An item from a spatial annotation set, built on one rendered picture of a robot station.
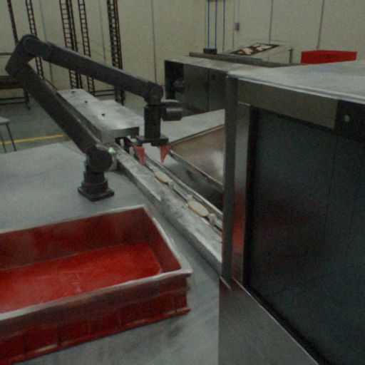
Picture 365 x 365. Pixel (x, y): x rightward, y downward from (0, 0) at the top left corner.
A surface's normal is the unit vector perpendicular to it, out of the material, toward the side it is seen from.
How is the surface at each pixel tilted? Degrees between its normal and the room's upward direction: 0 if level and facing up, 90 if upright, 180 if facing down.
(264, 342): 91
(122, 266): 0
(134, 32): 90
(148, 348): 0
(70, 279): 0
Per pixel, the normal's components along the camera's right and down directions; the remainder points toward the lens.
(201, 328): -0.02, -0.92
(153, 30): 0.43, 0.34
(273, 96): -0.90, 0.18
